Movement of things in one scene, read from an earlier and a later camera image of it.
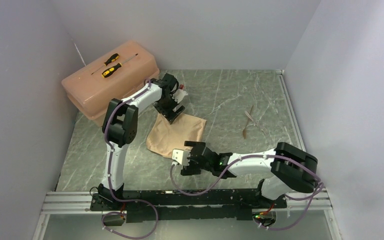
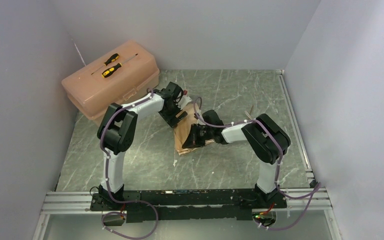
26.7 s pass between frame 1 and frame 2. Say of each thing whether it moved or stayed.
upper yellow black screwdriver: stayed
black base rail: stayed
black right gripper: moved
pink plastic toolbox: stayed
